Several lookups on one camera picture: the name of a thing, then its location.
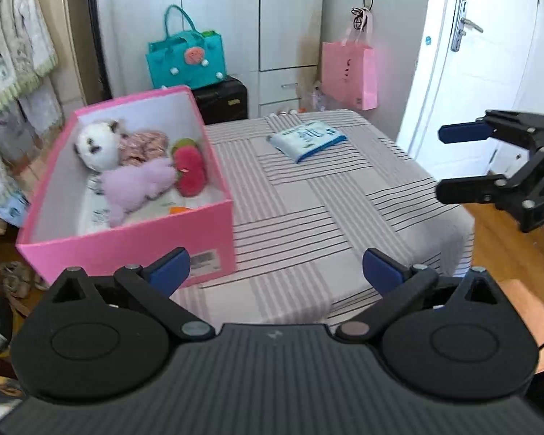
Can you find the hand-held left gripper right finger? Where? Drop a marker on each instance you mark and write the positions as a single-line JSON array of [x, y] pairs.
[[383, 272]]

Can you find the panda plush toy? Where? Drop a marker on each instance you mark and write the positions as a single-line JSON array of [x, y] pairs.
[[95, 145]]

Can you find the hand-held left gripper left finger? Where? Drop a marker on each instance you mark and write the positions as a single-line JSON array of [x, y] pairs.
[[170, 269]]

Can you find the floral fabric pouch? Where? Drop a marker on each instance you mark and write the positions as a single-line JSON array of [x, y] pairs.
[[145, 145]]

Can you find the white door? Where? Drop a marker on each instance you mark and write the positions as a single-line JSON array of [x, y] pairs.
[[444, 90]]

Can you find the purple plush toy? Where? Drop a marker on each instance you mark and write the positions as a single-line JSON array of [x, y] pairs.
[[131, 185]]

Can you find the black suitcase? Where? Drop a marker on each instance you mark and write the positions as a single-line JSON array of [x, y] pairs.
[[220, 102]]

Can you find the clear plastic bag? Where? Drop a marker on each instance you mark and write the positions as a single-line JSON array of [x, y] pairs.
[[319, 97]]

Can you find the red green plush toy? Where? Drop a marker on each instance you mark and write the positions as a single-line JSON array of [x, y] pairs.
[[189, 170]]

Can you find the teal felt handbag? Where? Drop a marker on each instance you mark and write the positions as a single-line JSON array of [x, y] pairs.
[[172, 63]]

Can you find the white fleece pajama jacket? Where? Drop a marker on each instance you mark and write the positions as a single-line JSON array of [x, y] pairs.
[[22, 36]]

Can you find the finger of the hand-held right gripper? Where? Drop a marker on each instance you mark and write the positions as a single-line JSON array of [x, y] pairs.
[[467, 190], [464, 132]]

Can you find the black pole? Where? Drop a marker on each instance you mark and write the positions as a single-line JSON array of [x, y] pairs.
[[97, 31]]

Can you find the pink cardboard box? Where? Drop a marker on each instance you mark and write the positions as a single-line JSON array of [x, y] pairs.
[[131, 244]]

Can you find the pink paper bag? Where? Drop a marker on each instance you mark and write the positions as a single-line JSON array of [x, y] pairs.
[[347, 72]]

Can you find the orange ball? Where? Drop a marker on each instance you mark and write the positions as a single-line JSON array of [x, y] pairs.
[[179, 210]]

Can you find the white wardrobe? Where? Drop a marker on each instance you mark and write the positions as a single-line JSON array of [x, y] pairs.
[[235, 18]]

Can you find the light blue cloth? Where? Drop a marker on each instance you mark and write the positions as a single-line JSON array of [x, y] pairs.
[[9, 208]]

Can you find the printed paper sheet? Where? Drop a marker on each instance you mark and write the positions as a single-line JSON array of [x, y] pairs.
[[93, 210]]

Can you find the beige sandal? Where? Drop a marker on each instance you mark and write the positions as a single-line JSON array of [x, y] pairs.
[[16, 278], [41, 283]]

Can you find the white tissue packet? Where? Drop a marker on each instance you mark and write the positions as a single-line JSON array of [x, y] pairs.
[[306, 140]]

